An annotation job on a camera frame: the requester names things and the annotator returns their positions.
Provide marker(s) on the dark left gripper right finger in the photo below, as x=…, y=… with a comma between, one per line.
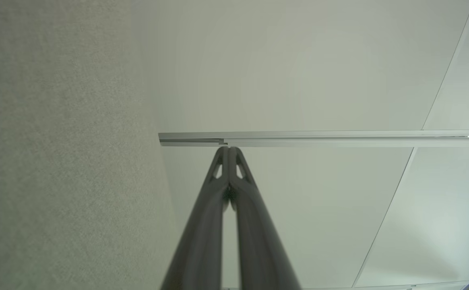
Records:
x=258, y=249

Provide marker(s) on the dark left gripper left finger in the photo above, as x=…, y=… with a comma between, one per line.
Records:
x=202, y=249

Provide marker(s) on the grey fabric sofa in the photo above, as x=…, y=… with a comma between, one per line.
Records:
x=57, y=161

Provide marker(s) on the grey aluminium partition post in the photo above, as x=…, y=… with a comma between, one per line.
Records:
x=319, y=139

